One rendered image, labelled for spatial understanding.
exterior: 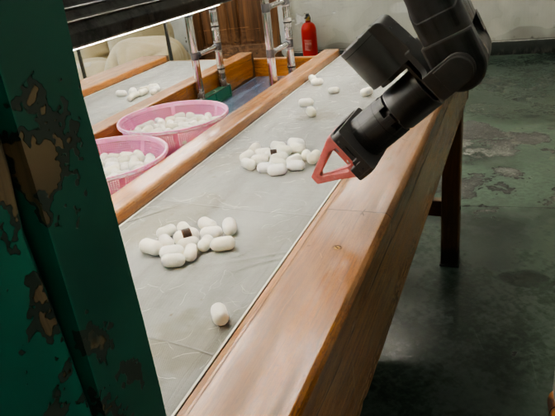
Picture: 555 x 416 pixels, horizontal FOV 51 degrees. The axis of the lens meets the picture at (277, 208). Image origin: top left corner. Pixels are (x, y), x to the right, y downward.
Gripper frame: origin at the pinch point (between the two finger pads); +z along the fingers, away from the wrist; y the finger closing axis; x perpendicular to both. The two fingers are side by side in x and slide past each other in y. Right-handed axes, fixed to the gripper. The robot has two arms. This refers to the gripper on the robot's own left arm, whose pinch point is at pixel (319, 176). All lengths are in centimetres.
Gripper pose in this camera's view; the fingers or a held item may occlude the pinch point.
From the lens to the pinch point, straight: 80.4
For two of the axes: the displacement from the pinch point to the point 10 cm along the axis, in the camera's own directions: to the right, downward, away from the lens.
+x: 6.9, 7.2, 0.8
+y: -3.7, 4.4, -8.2
